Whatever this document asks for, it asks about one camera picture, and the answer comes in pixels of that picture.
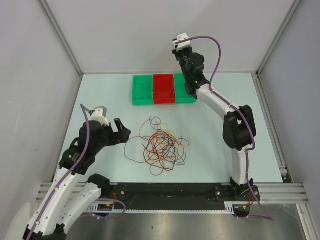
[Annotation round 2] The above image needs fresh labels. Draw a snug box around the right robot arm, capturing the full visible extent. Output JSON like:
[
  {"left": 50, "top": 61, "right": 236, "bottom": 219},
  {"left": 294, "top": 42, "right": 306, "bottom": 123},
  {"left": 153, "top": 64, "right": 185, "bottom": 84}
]
[{"left": 172, "top": 46, "right": 257, "bottom": 201}]

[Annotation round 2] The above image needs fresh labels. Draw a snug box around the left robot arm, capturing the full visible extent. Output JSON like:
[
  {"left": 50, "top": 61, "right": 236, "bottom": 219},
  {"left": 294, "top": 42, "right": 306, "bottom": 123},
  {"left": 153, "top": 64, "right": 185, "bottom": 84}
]
[{"left": 22, "top": 118, "right": 131, "bottom": 240}]

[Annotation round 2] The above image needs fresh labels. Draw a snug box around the right green bin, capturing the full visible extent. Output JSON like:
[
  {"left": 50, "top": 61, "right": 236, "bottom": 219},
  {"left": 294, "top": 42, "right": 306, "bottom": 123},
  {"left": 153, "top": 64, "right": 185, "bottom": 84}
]
[{"left": 173, "top": 73, "right": 196, "bottom": 104}]

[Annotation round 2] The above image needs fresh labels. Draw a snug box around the green bin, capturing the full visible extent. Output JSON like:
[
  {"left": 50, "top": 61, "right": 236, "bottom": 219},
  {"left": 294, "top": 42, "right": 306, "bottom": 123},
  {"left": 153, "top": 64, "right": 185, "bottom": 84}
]
[
  {"left": 173, "top": 73, "right": 196, "bottom": 104},
  {"left": 131, "top": 75, "right": 154, "bottom": 106}
]

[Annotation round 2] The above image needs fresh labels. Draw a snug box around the red bin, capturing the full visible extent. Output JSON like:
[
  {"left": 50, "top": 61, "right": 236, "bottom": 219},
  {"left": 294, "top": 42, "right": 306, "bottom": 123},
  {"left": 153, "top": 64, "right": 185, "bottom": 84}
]
[{"left": 153, "top": 74, "right": 176, "bottom": 105}]

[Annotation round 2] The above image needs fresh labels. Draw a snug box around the left green bin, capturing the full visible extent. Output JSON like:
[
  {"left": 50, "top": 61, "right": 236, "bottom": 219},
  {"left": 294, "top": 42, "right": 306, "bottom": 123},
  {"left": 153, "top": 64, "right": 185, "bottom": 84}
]
[{"left": 131, "top": 75, "right": 154, "bottom": 106}]

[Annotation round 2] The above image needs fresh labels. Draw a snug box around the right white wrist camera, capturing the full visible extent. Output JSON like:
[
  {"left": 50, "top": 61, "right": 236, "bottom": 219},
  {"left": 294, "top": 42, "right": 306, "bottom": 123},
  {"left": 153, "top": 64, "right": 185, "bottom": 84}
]
[{"left": 172, "top": 32, "right": 192, "bottom": 52}]

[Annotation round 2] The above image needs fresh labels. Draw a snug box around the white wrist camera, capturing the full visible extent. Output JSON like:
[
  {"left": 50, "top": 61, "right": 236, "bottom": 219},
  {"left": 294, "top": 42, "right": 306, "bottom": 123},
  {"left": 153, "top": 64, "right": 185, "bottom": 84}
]
[
  {"left": 90, "top": 106, "right": 110, "bottom": 126},
  {"left": 172, "top": 32, "right": 192, "bottom": 52}
]

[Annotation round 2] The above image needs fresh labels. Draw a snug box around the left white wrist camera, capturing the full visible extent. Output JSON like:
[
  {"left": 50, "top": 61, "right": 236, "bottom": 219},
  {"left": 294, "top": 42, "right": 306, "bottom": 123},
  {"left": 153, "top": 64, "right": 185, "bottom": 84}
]
[{"left": 90, "top": 106, "right": 110, "bottom": 126}]

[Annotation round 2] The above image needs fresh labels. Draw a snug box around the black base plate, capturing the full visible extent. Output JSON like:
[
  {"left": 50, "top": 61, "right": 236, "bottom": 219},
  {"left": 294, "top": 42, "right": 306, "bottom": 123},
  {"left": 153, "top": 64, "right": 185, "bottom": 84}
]
[{"left": 102, "top": 183, "right": 261, "bottom": 211}]

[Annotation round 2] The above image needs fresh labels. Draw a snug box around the grey slotted cable duct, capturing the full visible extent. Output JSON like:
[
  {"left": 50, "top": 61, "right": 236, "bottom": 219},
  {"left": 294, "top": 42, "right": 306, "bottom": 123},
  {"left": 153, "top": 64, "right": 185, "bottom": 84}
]
[{"left": 83, "top": 203, "right": 234, "bottom": 215}]

